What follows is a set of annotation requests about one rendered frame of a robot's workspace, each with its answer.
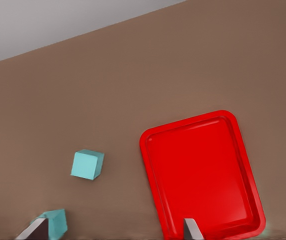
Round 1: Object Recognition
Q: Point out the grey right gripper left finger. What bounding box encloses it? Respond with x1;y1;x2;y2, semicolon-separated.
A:
15;217;50;240

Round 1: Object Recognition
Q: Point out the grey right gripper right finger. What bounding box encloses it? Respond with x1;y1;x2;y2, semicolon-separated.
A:
183;217;205;240

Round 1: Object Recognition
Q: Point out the teal cube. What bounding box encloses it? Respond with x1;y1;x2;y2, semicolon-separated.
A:
30;208;68;238
70;149;105;181

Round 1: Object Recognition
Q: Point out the red plastic tray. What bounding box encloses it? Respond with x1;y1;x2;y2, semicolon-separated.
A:
139;109;267;240

